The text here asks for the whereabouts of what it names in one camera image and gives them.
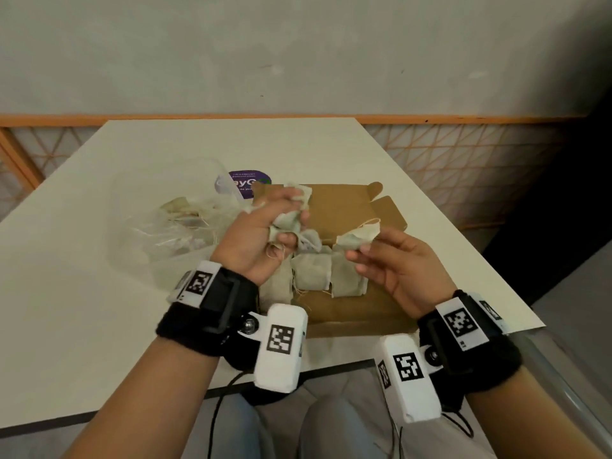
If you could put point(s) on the person's left hand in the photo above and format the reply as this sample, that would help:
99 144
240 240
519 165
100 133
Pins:
244 243

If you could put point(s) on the person's right hand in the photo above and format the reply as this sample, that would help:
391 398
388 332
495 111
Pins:
411 277

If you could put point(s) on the bunch of tea bags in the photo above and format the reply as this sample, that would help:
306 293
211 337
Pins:
287 222

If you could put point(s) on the rows of packed tea bags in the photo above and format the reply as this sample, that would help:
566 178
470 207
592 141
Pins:
311 272

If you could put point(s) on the brown paper box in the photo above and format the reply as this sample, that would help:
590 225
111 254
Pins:
344 205

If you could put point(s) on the clear plastic container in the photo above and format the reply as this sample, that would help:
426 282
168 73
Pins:
134 224

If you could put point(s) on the person's right forearm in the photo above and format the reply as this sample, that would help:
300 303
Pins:
526 420

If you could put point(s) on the person's left forearm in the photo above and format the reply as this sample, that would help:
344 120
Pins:
143 401

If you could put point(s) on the round purple sticker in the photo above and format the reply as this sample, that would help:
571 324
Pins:
248 179

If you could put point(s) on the black marker wristband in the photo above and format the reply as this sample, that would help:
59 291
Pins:
487 363
191 329

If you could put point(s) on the orange lattice fence panel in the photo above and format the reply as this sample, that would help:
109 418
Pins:
454 162
14 162

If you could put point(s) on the grey trousers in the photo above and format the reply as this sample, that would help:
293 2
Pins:
330 430

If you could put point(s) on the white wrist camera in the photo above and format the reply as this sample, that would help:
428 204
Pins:
411 396
279 368

